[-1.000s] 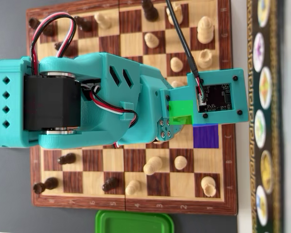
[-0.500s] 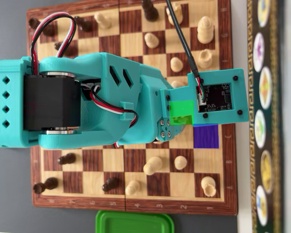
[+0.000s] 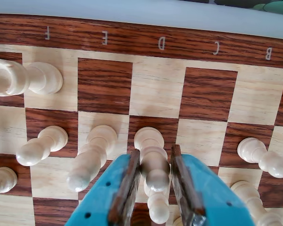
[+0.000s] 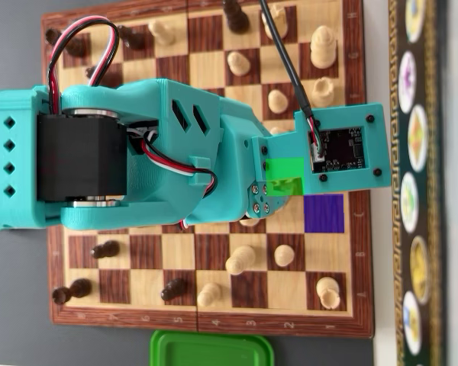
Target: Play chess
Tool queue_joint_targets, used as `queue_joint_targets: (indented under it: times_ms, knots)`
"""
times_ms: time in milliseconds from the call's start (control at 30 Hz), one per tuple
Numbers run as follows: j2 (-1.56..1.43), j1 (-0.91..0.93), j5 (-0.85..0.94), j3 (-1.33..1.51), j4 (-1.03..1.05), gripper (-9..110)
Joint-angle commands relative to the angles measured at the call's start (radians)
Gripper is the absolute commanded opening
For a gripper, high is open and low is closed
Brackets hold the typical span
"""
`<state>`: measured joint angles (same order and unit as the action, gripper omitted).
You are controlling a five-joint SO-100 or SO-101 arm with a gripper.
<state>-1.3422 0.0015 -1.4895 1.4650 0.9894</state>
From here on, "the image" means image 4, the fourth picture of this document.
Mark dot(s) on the dark box with round pictures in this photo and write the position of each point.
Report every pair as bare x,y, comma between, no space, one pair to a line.
435,190

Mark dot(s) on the light wooden queen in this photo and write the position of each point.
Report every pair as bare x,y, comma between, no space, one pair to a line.
241,259

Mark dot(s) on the dark wooden rook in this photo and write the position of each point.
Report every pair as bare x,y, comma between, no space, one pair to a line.
75,45
72,290

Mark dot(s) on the light wooden rook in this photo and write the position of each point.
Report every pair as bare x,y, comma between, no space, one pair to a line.
328,293
322,92

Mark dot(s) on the wrist camera in teal mount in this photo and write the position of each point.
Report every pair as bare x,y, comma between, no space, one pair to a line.
339,114

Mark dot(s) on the light wooden knight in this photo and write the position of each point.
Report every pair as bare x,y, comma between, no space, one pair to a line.
278,23

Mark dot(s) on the light wooden king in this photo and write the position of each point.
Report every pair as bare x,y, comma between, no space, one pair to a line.
322,47

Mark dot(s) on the green plastic container lid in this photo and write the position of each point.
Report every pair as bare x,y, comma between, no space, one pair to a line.
213,350

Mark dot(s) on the dark wooden pawn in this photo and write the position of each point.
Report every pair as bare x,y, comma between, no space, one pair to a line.
133,38
108,78
106,249
174,289

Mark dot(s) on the teal gripper finger with brown pad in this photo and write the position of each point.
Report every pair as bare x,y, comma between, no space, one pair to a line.
273,204

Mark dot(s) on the wooden folding chessboard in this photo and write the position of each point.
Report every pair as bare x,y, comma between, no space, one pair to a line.
210,251

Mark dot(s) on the teal printed robot arm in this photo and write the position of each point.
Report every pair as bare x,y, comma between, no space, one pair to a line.
156,114

